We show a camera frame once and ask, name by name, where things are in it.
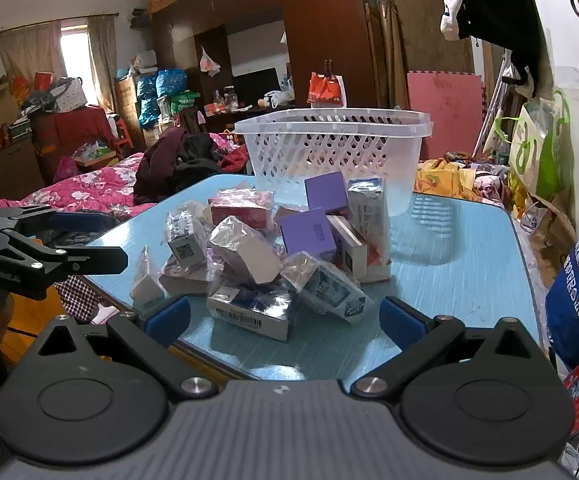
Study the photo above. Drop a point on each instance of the beige window curtain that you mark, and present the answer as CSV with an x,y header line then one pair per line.
x,y
29,55

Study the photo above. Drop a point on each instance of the blue plastic bags stack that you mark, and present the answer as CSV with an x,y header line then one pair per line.
x,y
162,90

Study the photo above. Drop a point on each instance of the green-white shopping bag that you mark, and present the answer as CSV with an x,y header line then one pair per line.
x,y
534,150

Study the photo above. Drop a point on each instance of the yellow blanket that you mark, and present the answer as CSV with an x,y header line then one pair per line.
x,y
444,180

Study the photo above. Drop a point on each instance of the small white box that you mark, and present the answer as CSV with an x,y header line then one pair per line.
x,y
147,280

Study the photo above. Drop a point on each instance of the red cloth covered cabinet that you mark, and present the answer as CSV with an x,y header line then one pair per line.
x,y
69,135

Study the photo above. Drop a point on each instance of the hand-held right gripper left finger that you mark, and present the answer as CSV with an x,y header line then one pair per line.
x,y
165,319

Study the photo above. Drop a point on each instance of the checked cloth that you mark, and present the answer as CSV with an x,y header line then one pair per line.
x,y
82,295

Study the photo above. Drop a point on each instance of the white plastic lattice basket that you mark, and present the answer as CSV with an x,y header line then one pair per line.
x,y
329,147

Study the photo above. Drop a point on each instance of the brown wooden wardrobe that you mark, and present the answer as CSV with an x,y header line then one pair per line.
x,y
319,20

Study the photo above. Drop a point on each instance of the small grey box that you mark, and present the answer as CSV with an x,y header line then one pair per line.
x,y
185,242

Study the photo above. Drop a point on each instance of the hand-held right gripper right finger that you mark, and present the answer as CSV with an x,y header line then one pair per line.
x,y
402,320

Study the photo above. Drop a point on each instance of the folded metal rack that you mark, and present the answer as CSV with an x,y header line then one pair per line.
x,y
494,105

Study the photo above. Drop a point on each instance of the small white plastic bag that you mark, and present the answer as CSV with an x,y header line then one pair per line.
x,y
208,62

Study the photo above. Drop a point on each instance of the plain white box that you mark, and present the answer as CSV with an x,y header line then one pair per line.
x,y
249,252

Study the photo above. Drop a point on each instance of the pinkish box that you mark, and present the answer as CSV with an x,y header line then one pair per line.
x,y
184,280

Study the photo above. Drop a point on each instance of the brown wooden door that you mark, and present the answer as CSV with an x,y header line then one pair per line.
x,y
434,25

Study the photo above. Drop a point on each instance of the black television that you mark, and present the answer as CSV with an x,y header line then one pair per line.
x,y
257,85

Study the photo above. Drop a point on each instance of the black hanging garment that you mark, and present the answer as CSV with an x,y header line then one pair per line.
x,y
507,25

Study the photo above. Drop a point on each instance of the tall white-blue box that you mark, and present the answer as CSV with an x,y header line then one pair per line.
x,y
368,215

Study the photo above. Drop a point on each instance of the pink foam mat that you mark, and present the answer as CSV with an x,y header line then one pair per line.
x,y
444,110

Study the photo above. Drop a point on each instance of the pink floral blanket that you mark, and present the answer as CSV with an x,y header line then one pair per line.
x,y
89,185

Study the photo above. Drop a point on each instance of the red-white plastic bag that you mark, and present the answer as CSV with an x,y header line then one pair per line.
x,y
325,91

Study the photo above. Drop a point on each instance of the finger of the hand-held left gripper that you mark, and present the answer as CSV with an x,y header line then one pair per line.
x,y
94,259
82,221

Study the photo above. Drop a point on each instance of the blue-white box with barcode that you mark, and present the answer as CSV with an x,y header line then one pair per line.
x,y
249,310

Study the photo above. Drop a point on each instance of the white box with red edge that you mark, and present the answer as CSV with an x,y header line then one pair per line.
x,y
349,250

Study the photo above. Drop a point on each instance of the pink box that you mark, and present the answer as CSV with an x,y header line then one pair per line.
x,y
242,207

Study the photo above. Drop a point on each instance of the dark clothing pile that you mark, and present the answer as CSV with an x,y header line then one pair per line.
x,y
169,165

